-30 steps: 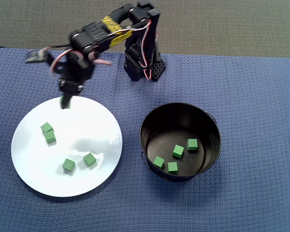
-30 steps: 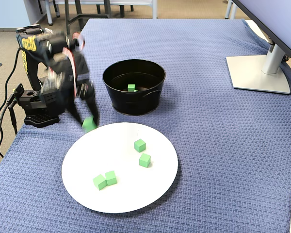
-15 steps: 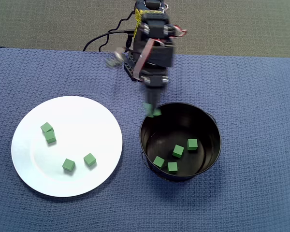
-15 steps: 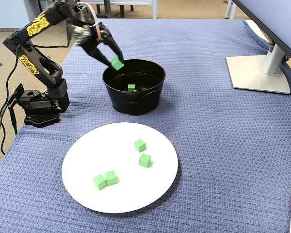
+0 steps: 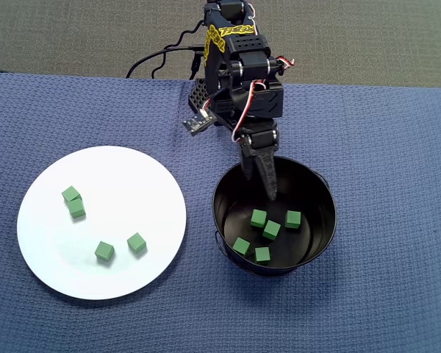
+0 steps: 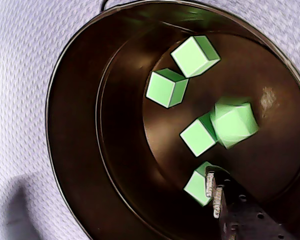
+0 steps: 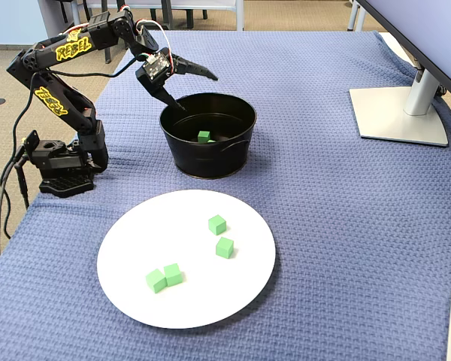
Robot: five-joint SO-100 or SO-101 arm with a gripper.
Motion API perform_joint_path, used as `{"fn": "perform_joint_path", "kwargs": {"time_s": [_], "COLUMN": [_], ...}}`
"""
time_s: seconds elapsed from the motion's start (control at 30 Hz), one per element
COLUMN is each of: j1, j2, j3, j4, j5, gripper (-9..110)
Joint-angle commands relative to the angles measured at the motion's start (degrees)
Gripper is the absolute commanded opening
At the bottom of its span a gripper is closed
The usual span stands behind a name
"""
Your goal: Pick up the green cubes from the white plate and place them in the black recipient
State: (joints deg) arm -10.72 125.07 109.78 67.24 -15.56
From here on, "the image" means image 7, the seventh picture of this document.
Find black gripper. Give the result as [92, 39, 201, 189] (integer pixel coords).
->
[135, 47, 219, 113]

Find white round plate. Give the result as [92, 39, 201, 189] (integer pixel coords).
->
[96, 189, 277, 330]

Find black chair legs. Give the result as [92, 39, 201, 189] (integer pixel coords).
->
[186, 7, 208, 29]
[59, 0, 94, 24]

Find black metal bucket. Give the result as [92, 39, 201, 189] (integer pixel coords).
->
[159, 93, 258, 180]

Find grey desk legs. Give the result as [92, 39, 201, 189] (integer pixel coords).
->
[345, 0, 368, 33]

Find blue woven cloth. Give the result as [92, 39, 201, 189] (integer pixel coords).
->
[0, 29, 451, 361]

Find silver monitor stand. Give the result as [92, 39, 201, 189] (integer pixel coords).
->
[347, 59, 450, 148]

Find monitor screen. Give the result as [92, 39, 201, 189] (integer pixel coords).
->
[355, 0, 451, 133]

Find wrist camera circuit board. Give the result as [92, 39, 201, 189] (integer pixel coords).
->
[141, 50, 174, 82]

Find white red servo cable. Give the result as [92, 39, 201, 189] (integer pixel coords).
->
[59, 3, 132, 38]
[135, 19, 174, 76]

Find thin black camera cable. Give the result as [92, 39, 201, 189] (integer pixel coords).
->
[10, 54, 151, 162]

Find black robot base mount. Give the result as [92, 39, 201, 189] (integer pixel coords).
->
[24, 129, 98, 199]

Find black cable with plug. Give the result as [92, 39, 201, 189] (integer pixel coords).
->
[14, 159, 32, 211]

